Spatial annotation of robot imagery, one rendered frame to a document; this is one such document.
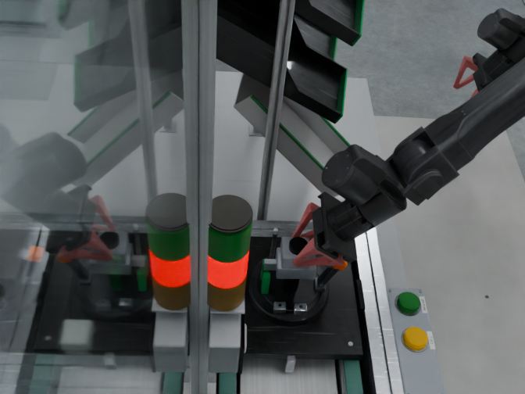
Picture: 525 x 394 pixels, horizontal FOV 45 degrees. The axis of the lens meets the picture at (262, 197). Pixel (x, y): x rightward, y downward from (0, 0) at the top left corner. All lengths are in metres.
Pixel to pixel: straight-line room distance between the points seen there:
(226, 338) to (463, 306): 0.67
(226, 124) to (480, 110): 0.80
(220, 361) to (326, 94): 0.54
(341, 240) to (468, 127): 0.24
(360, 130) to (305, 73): 0.48
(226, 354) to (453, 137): 0.41
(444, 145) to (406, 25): 2.77
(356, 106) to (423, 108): 1.46
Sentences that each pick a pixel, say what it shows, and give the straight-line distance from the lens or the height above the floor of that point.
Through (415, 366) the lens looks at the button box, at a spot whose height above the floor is 0.96.
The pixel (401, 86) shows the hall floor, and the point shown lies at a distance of 3.19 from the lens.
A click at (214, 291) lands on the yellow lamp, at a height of 1.30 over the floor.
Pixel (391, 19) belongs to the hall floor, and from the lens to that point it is 3.65.
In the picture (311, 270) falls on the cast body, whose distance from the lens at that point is 1.03.
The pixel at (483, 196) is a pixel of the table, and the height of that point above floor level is 0.86.
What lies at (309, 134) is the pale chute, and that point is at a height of 1.05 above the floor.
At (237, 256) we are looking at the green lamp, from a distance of 0.66.
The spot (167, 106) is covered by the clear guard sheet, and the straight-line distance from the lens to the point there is 0.22.
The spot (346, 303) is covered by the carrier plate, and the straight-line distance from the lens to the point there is 1.13.
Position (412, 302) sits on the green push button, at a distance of 1.16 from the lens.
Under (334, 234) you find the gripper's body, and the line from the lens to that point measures 0.94.
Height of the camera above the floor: 1.91
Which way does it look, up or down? 49 degrees down
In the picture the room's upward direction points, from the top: 7 degrees clockwise
